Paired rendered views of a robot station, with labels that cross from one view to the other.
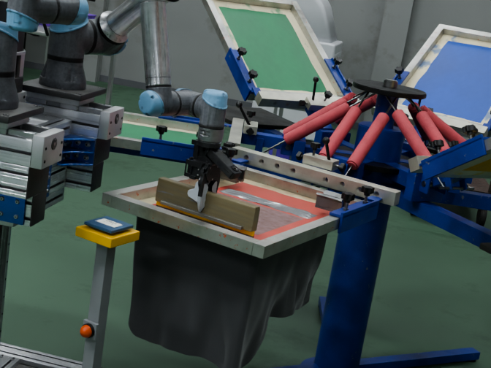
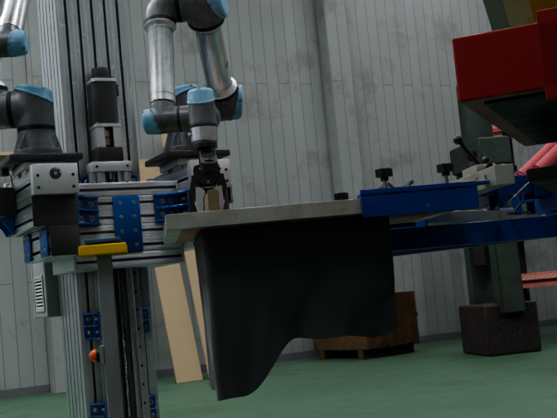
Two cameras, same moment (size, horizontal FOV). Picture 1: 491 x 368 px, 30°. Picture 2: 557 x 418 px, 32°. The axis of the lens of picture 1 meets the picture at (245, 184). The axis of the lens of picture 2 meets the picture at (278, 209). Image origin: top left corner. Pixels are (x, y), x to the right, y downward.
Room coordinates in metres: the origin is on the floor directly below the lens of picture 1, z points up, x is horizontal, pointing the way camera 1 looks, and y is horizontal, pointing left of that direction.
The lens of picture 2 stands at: (1.24, -2.10, 0.79)
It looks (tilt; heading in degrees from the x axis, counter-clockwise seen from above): 5 degrees up; 53
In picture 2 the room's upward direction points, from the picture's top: 5 degrees counter-clockwise
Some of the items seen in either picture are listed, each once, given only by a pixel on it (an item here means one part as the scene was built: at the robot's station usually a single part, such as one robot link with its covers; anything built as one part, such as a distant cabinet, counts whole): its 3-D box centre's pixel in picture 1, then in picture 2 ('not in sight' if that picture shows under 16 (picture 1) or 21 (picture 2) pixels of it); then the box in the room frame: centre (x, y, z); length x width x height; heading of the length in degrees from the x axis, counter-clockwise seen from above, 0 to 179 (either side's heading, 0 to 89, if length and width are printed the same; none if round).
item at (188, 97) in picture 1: (185, 103); (201, 117); (2.74, 0.22, 1.30); 0.11 x 0.11 x 0.08; 50
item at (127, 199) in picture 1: (247, 204); (307, 218); (2.91, -0.02, 0.97); 0.79 x 0.58 x 0.04; 151
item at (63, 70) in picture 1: (63, 70); (185, 140); (2.94, 0.64, 1.31); 0.15 x 0.15 x 0.10
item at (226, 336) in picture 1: (187, 290); (209, 314); (2.65, 0.13, 0.74); 0.45 x 0.03 x 0.43; 61
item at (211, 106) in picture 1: (212, 109); (201, 109); (2.69, 0.13, 1.30); 0.09 x 0.08 x 0.11; 50
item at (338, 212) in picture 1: (354, 214); (418, 200); (2.98, -0.38, 0.97); 0.30 x 0.05 x 0.07; 151
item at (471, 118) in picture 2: not in sight; (486, 215); (8.31, 4.02, 1.29); 0.84 x 0.68 x 2.58; 80
